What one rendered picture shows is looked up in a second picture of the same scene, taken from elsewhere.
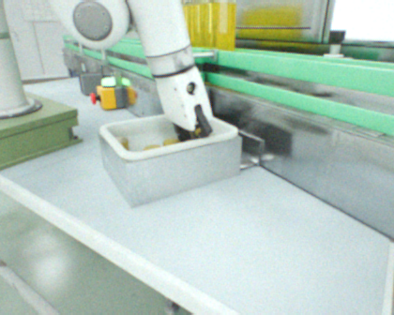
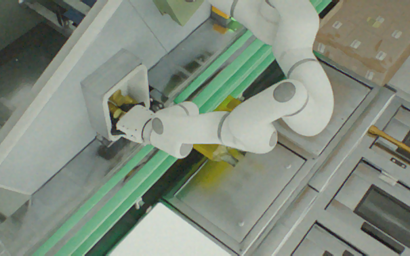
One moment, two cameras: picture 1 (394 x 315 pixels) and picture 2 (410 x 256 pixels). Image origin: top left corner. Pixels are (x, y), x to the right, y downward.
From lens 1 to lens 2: 1.20 m
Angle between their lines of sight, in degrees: 27
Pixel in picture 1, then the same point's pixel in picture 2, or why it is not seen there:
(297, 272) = (27, 160)
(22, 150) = not seen: outside the picture
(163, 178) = (93, 102)
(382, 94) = (94, 215)
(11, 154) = not seen: outside the picture
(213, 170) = (95, 120)
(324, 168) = (75, 177)
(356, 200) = (54, 186)
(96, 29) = (154, 125)
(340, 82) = (110, 202)
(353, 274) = (22, 179)
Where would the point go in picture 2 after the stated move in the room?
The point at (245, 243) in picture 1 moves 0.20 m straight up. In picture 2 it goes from (45, 139) to (97, 179)
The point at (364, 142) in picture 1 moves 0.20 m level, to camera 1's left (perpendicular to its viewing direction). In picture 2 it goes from (77, 200) to (94, 145)
